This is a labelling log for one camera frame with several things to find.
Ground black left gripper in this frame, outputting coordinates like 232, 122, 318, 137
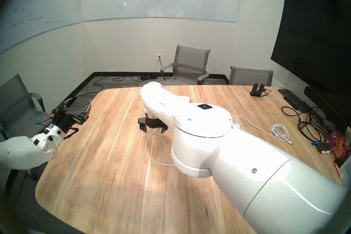
51, 96, 92, 140

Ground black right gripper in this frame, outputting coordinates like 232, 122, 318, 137
138, 115, 168, 134

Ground white MagSafe charging cable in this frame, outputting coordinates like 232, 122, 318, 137
146, 128, 176, 166

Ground black charging dock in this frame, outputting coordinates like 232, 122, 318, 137
250, 83, 272, 97

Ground dark grey office chair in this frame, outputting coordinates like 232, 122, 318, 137
0, 73, 52, 179

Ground grey mesh chair with armrests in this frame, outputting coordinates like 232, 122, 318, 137
156, 45, 210, 86

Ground grey mesh office chair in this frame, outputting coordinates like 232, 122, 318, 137
228, 66, 273, 86

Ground glass whiteboard with writing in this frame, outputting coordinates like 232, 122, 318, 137
0, 0, 82, 54

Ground black keyboard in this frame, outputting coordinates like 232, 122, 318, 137
278, 89, 312, 112

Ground black soundbar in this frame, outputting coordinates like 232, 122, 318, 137
304, 85, 350, 132

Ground small grey device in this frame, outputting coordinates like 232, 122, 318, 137
311, 141, 333, 154

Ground colourful red snack package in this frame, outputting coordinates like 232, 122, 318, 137
328, 127, 351, 161

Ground white box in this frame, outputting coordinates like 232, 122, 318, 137
340, 158, 351, 179

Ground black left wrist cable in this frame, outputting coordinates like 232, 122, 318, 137
35, 114, 55, 127

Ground black floor cable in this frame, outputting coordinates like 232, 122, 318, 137
75, 58, 163, 98

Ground white coiled USB cable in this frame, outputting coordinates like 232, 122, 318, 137
237, 115, 293, 144

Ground black tangled table cables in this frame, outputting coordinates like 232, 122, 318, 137
281, 105, 328, 143

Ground black wall television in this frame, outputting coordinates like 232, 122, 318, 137
270, 0, 351, 102

